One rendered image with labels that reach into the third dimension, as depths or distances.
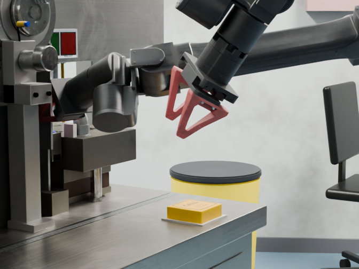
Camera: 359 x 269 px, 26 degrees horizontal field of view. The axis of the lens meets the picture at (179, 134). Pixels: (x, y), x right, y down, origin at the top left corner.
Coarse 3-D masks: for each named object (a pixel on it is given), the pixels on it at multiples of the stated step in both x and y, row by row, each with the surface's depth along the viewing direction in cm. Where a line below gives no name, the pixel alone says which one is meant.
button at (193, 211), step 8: (184, 200) 137; (192, 200) 136; (168, 208) 132; (176, 208) 131; (184, 208) 131; (192, 208) 131; (200, 208) 131; (208, 208) 131; (216, 208) 133; (168, 216) 132; (176, 216) 131; (184, 216) 131; (192, 216) 130; (200, 216) 129; (208, 216) 131; (216, 216) 133
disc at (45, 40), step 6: (0, 0) 123; (0, 6) 123; (54, 6) 133; (54, 12) 134; (0, 18) 123; (54, 18) 134; (0, 24) 123; (54, 24) 134; (0, 30) 123; (48, 30) 133; (0, 36) 123; (6, 36) 125; (48, 36) 133; (0, 42) 124; (42, 42) 132; (48, 42) 133
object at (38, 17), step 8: (16, 0) 124; (24, 0) 124; (32, 0) 126; (16, 8) 124; (24, 8) 125; (32, 8) 126; (40, 8) 128; (48, 8) 129; (16, 16) 124; (24, 16) 125; (32, 16) 126; (40, 16) 128; (48, 16) 129; (32, 24) 126; (40, 24) 128; (24, 32) 126; (32, 32) 127; (40, 32) 128
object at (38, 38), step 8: (8, 0) 124; (0, 8) 123; (8, 8) 124; (8, 16) 124; (8, 24) 124; (48, 24) 132; (8, 32) 124; (16, 32) 126; (16, 40) 126; (32, 40) 129; (40, 40) 131
